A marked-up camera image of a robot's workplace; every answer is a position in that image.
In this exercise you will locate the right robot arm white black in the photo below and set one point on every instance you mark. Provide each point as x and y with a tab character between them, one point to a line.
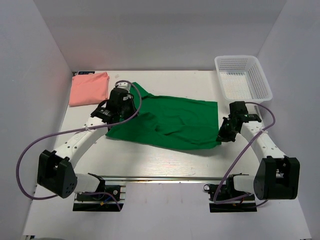
277	177

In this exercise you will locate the green t shirt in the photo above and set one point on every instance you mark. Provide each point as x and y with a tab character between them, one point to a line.
170	122

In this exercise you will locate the white plastic mesh basket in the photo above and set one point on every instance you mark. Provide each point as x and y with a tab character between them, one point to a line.
241	78

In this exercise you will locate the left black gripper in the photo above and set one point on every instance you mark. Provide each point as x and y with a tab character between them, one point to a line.
130	100

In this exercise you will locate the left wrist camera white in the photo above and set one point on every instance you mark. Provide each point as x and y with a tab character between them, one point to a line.
123	85

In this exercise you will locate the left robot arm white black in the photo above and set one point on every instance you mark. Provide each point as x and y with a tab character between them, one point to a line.
56	168

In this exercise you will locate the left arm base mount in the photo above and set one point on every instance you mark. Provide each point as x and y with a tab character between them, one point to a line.
109	196

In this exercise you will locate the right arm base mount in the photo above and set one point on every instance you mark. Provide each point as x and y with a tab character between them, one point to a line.
227	191

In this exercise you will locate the folded pink t shirt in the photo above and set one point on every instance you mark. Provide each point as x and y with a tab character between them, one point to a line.
89	89

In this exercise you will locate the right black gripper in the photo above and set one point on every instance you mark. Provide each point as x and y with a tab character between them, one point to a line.
223	136

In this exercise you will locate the dark label plate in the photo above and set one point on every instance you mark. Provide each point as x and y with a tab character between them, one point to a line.
85	72

